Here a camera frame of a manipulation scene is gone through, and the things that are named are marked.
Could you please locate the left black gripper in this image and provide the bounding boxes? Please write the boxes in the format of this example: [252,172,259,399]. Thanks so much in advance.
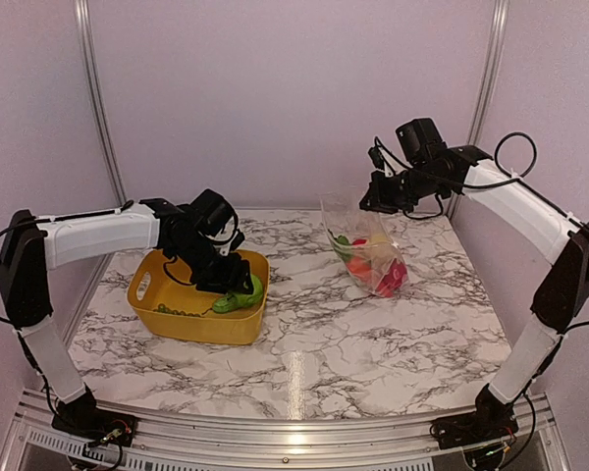
[171,235,253,294]

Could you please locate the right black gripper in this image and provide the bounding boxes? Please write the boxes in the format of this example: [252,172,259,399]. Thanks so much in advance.
[358,163,447,214]

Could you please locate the green toy leafy vegetable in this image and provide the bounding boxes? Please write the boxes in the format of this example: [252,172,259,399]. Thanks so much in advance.
[212,275,264,314]

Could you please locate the yellow toy lemon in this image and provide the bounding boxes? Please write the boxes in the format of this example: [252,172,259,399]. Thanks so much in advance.
[370,234,388,244]

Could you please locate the clear zip top bag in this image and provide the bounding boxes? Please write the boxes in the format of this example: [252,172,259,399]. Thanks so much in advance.
[320,191,408,297]

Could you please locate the yellow plastic basket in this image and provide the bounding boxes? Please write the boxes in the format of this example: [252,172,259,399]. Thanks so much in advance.
[127,250,269,345]

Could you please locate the orange toy carrot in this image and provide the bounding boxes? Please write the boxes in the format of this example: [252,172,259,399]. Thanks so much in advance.
[335,235,372,282]

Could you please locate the red toy peach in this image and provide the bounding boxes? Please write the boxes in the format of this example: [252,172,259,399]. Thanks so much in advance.
[375,260,407,297]

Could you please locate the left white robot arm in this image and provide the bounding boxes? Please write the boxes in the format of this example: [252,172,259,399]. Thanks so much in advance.
[0,190,253,437]

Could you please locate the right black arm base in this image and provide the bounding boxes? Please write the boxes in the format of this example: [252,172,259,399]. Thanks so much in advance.
[429,384,519,449]

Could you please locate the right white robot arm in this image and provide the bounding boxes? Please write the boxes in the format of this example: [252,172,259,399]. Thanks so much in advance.
[359,141,589,440]

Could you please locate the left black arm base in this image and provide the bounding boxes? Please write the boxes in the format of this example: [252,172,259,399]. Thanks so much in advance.
[46,387,137,447]

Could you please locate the green toy grapes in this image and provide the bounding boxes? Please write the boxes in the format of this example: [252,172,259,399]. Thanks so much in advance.
[154,303,203,317]

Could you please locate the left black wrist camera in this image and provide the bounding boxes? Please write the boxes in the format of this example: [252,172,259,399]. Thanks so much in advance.
[189,188,245,252]

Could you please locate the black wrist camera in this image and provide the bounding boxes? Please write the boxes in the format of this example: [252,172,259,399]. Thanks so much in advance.
[396,118,447,167]
[189,188,245,252]

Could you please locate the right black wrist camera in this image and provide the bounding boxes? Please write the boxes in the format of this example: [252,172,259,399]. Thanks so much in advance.
[396,118,447,167]

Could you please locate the right aluminium frame post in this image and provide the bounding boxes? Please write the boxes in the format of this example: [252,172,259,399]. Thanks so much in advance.
[467,0,510,145]

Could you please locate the aluminium frame post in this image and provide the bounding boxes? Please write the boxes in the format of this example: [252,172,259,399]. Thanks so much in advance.
[467,0,510,145]
[75,0,128,204]

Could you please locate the front aluminium rail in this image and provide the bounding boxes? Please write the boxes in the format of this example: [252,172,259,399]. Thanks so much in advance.
[0,387,570,471]

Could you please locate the left aluminium frame post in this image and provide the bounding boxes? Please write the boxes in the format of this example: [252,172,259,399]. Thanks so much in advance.
[75,0,128,204]

